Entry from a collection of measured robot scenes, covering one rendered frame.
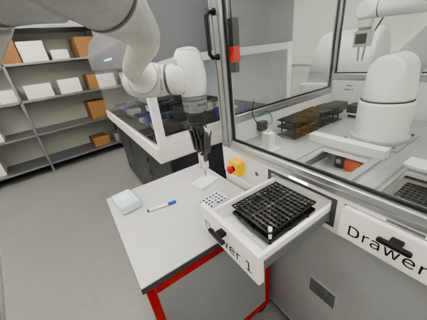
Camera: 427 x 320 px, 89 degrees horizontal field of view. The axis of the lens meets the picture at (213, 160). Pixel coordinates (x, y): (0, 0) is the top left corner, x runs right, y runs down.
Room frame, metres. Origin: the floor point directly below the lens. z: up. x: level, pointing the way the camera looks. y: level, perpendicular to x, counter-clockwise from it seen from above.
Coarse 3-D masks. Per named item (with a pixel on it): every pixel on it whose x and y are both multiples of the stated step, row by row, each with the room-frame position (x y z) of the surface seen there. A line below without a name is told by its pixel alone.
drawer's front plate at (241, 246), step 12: (204, 204) 0.60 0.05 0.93; (204, 216) 0.59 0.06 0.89; (216, 216) 0.54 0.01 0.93; (216, 228) 0.53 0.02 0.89; (228, 228) 0.48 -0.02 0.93; (228, 240) 0.48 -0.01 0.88; (240, 240) 0.43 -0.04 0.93; (228, 252) 0.48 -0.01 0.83; (240, 252) 0.43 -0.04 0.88; (252, 252) 0.39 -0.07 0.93; (240, 264) 0.43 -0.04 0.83; (252, 264) 0.39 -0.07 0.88; (252, 276) 0.39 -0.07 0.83
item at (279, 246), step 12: (276, 180) 0.77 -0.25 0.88; (252, 192) 0.70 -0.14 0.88; (264, 192) 0.73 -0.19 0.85; (300, 192) 0.67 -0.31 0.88; (312, 192) 0.64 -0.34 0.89; (228, 204) 0.64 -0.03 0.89; (324, 204) 0.59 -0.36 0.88; (228, 216) 0.64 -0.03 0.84; (312, 216) 0.52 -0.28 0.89; (324, 216) 0.54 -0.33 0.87; (240, 228) 0.57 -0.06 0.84; (300, 228) 0.48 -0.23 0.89; (312, 228) 0.51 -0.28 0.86; (264, 240) 0.50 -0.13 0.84; (276, 240) 0.50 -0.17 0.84; (288, 240) 0.45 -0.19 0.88; (300, 240) 0.48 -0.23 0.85; (264, 252) 0.41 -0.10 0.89; (276, 252) 0.42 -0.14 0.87; (264, 264) 0.40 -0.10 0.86
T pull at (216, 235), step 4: (220, 228) 0.50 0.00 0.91; (212, 232) 0.49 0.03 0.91; (216, 232) 0.49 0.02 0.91; (220, 232) 0.48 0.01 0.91; (224, 232) 0.48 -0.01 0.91; (212, 236) 0.48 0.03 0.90; (216, 236) 0.47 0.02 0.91; (220, 236) 0.47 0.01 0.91; (224, 236) 0.48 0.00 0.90; (216, 240) 0.46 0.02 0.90; (220, 240) 0.45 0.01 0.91; (220, 244) 0.45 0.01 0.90
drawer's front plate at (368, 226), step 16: (352, 208) 0.49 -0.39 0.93; (352, 224) 0.48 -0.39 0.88; (368, 224) 0.44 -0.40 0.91; (384, 224) 0.42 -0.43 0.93; (352, 240) 0.47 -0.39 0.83; (368, 240) 0.44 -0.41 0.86; (416, 240) 0.36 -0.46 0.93; (384, 256) 0.40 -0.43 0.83; (400, 256) 0.37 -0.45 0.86; (416, 256) 0.35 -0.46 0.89; (416, 272) 0.34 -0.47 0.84
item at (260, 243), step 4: (244, 228) 0.55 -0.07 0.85; (244, 232) 0.54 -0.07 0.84; (248, 232) 0.53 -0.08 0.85; (248, 236) 0.52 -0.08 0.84; (252, 236) 0.51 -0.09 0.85; (252, 240) 0.51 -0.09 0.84; (256, 240) 0.50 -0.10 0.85; (260, 240) 0.49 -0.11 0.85; (260, 244) 0.48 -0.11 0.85; (264, 244) 0.47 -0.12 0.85; (264, 248) 0.46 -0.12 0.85
